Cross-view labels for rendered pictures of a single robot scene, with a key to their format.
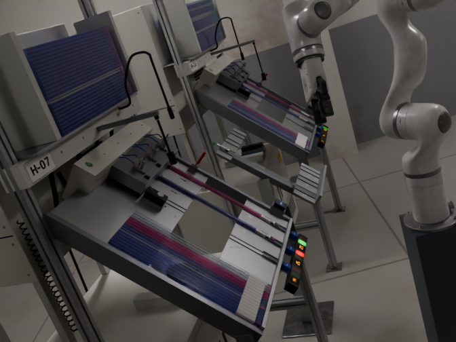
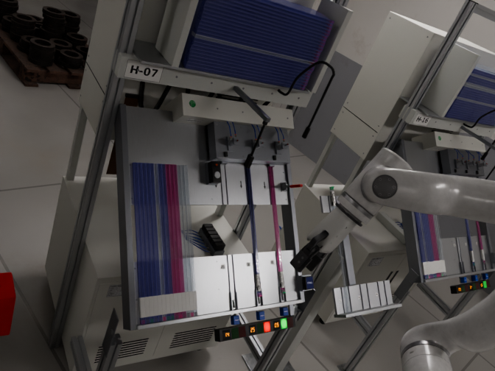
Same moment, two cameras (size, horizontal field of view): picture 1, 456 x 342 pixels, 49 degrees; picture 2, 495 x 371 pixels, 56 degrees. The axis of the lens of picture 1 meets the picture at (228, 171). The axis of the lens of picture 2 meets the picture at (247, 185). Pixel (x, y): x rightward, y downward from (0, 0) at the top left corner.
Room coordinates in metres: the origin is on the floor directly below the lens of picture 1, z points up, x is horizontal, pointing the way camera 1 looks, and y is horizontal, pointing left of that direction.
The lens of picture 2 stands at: (0.41, -0.54, 1.84)
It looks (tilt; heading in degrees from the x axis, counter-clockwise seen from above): 28 degrees down; 29
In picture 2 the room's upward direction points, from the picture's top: 23 degrees clockwise
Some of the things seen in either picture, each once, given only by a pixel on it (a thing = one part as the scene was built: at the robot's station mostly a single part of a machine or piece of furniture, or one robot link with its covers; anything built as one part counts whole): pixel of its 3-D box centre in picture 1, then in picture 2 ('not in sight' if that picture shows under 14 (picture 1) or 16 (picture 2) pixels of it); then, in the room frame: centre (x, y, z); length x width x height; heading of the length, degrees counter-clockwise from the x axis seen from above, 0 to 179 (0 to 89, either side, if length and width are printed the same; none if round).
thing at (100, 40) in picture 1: (72, 79); (255, 36); (1.76, 0.40, 1.52); 0.51 x 0.13 x 0.27; 159
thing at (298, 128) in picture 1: (248, 158); (396, 230); (3.05, -0.15, 0.65); 1.01 x 0.73 x 1.29; 69
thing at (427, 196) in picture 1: (427, 195); not in sight; (1.53, -0.62, 0.79); 0.19 x 0.19 x 0.18
